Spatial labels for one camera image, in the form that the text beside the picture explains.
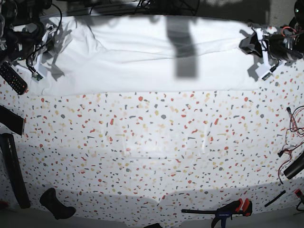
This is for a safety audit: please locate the terrazzo patterned tablecloth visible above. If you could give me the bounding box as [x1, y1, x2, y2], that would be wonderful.
[0, 60, 304, 227]

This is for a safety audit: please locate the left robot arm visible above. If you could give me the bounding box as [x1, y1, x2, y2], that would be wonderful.
[239, 0, 304, 81]

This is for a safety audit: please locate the long black tube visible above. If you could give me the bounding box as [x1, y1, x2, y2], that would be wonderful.
[0, 133, 31, 209]

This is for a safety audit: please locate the black TV remote control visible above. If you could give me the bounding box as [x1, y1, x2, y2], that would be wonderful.
[0, 62, 28, 95]

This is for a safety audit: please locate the small black rod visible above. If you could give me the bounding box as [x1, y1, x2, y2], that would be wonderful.
[264, 190, 286, 208]

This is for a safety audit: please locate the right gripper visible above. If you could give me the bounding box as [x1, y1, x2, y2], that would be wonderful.
[26, 24, 59, 76]

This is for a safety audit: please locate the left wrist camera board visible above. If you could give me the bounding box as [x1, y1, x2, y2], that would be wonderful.
[260, 70, 273, 81]

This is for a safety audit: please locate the black cylinder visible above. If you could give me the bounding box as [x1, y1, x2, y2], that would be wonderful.
[284, 154, 304, 180]

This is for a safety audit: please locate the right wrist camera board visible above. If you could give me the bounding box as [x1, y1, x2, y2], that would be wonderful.
[31, 72, 43, 83]

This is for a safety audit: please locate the white T-shirt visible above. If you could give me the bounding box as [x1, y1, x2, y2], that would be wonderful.
[38, 16, 258, 96]

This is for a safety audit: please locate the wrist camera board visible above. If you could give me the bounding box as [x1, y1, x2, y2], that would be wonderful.
[260, 70, 273, 81]
[31, 72, 43, 83]

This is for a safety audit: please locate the black orange bar clamp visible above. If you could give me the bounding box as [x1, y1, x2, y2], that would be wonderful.
[181, 199, 253, 228]

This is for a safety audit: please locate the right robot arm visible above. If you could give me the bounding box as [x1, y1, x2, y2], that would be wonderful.
[0, 0, 63, 81]

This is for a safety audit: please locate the black flat box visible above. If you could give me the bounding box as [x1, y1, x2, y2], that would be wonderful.
[0, 106, 24, 135]

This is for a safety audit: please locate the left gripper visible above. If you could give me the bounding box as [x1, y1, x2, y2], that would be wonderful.
[239, 28, 283, 74]

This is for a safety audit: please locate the red black wire bundle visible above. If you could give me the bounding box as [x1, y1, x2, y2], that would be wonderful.
[277, 107, 304, 178]

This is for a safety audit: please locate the small orange black clip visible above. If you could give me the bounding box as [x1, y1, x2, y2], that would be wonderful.
[295, 189, 302, 197]

